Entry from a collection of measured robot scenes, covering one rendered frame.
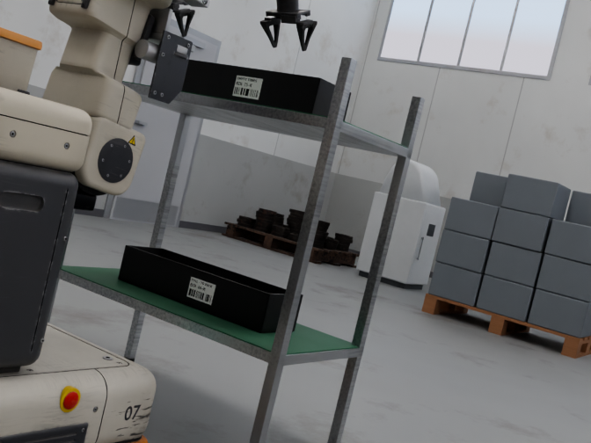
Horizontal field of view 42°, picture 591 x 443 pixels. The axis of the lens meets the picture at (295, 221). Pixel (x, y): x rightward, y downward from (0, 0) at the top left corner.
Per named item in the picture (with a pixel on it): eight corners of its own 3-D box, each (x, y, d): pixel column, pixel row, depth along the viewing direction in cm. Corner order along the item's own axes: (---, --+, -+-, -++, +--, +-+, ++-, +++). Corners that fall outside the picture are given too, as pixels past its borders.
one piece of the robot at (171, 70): (139, 94, 175) (161, 0, 174) (62, 79, 190) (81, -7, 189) (186, 109, 189) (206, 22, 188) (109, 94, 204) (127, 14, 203)
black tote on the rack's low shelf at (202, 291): (117, 279, 242) (125, 244, 242) (155, 280, 257) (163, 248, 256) (260, 333, 211) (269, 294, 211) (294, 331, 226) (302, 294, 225)
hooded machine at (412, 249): (427, 291, 838) (457, 172, 832) (407, 290, 792) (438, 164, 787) (376, 276, 873) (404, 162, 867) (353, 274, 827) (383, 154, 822)
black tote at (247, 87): (159, 91, 238) (167, 55, 238) (195, 104, 252) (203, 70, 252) (310, 118, 207) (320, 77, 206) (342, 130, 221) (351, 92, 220)
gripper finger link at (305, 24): (296, 47, 206) (295, 10, 203) (318, 49, 203) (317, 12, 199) (281, 51, 202) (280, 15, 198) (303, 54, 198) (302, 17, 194)
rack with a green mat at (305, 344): (127, 363, 280) (196, 65, 275) (339, 460, 230) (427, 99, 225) (21, 372, 241) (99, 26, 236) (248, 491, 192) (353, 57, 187)
